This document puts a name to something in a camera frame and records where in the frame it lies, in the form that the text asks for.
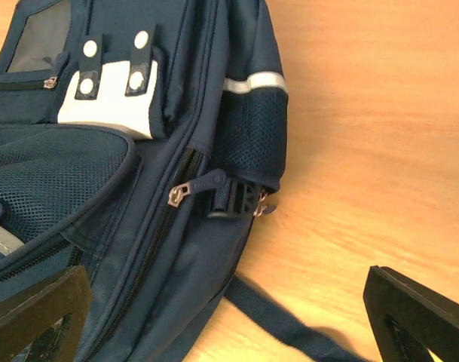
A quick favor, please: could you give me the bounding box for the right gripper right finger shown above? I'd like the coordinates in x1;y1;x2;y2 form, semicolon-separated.
363;265;459;361

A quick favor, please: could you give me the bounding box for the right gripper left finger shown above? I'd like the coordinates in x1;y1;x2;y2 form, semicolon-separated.
0;265;92;361

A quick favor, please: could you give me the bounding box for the navy blue backpack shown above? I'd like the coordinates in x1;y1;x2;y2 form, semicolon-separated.
0;1;357;361

